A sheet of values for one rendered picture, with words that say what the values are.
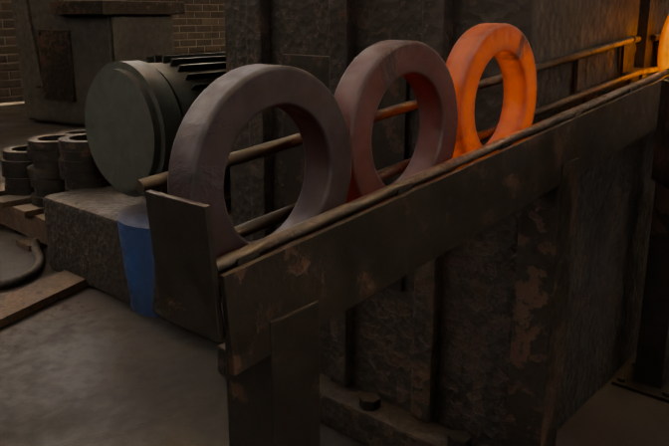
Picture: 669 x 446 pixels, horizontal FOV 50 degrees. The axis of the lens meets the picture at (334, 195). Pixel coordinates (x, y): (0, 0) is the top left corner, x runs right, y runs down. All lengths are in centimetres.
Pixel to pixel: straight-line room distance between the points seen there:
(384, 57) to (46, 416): 118
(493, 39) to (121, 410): 112
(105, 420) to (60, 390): 18
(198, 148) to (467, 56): 39
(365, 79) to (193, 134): 20
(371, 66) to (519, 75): 30
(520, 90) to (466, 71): 14
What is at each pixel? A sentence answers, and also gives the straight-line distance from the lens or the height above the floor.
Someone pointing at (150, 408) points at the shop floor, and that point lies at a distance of 162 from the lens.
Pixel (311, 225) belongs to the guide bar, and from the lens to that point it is 61.
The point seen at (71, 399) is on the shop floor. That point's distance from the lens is 170.
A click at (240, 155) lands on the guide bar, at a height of 68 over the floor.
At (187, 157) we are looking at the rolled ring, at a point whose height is 70.
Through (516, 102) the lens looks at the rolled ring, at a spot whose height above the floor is 70.
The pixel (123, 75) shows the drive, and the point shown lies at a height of 65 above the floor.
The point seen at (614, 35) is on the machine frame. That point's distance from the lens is 144.
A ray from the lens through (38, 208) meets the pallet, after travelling 272.
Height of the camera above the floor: 81
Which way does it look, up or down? 14 degrees down
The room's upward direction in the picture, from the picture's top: straight up
